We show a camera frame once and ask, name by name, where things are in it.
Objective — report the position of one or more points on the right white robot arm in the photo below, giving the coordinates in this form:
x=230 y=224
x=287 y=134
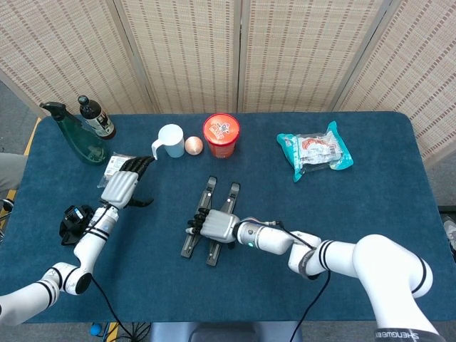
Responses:
x=374 y=256

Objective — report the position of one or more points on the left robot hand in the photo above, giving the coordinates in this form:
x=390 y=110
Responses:
x=119 y=189

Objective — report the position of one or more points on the woven bamboo folding screen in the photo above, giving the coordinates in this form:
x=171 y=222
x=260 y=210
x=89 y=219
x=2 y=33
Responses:
x=192 y=53

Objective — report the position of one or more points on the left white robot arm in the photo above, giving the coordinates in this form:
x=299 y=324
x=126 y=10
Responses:
x=89 y=246

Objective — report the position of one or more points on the person's grey trouser leg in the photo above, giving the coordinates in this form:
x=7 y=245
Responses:
x=9 y=171

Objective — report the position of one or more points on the orange instant noodle cup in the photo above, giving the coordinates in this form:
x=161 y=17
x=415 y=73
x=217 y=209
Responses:
x=221 y=130

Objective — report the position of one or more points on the pink ball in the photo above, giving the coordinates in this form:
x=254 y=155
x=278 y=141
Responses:
x=194 y=145

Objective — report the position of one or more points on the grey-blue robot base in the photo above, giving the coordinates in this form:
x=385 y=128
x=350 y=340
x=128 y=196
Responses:
x=228 y=333

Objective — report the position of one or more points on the teal snack package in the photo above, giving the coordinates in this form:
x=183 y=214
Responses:
x=313 y=149

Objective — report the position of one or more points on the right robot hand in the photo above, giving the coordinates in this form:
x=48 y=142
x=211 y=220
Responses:
x=219 y=226

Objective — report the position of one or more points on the small blue ball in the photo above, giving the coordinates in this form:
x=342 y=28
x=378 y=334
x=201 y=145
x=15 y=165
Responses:
x=95 y=329

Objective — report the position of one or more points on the white shoe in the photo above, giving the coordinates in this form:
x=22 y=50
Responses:
x=451 y=231

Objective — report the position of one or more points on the black folding stand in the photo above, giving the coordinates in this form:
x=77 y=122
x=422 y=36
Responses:
x=213 y=254

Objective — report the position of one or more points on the wrapped sandwich cake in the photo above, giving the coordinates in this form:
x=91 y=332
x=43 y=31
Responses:
x=114 y=165

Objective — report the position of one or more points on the dark tea bottle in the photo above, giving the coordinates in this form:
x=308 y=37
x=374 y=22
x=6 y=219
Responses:
x=101 y=123

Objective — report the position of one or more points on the green spray bottle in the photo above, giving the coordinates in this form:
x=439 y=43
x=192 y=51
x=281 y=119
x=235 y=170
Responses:
x=85 y=142

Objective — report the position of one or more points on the blue table cloth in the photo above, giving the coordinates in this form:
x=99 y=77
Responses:
x=160 y=285

